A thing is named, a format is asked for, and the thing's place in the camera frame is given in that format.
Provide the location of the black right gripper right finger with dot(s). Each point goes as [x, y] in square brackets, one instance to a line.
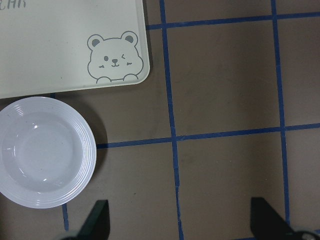
[265, 222]

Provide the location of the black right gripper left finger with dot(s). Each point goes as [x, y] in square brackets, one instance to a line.
[97, 224]

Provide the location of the white round plate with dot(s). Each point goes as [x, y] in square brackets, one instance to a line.
[47, 152]

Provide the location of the cream bear tray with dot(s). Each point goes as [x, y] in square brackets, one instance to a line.
[50, 46]

